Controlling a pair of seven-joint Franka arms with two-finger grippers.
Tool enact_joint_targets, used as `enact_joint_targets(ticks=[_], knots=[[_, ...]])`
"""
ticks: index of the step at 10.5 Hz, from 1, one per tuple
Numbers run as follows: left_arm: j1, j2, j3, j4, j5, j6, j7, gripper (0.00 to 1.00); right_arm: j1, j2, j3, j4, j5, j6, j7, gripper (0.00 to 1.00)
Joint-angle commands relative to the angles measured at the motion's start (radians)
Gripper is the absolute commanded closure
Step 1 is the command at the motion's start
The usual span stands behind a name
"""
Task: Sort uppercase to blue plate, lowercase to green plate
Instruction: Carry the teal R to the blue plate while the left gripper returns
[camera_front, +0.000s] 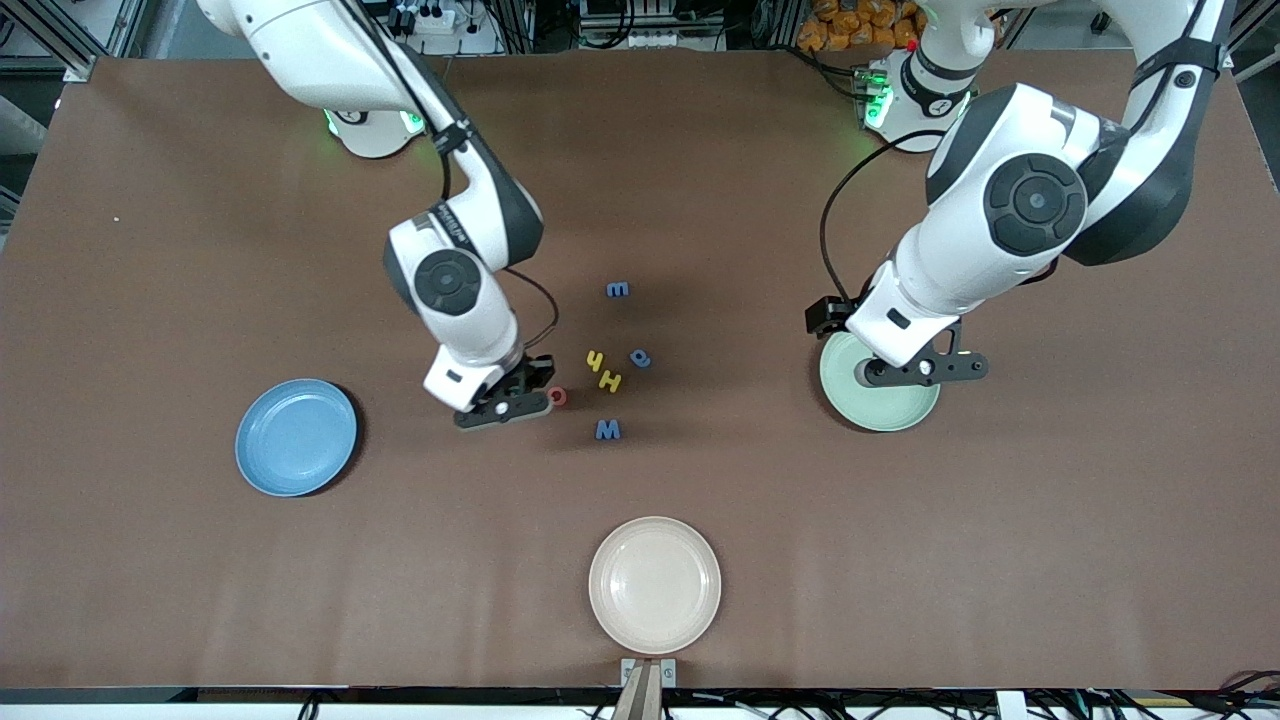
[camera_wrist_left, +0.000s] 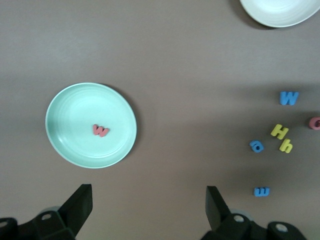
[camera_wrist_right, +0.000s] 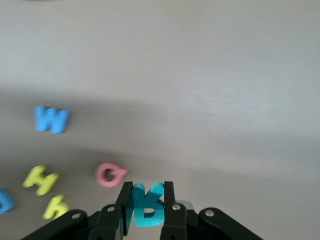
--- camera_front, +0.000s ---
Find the green plate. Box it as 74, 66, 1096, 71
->
819, 330, 942, 433

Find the blue plate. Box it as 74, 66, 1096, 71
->
235, 378, 359, 498

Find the cream plate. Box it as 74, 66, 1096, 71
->
588, 516, 723, 656

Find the orange snack bag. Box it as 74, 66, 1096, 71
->
797, 0, 926, 53

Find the white power strip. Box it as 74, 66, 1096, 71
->
388, 0, 471, 36

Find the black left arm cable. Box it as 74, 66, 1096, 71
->
819, 128, 951, 306

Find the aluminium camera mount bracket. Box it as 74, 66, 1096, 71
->
612, 657, 678, 720

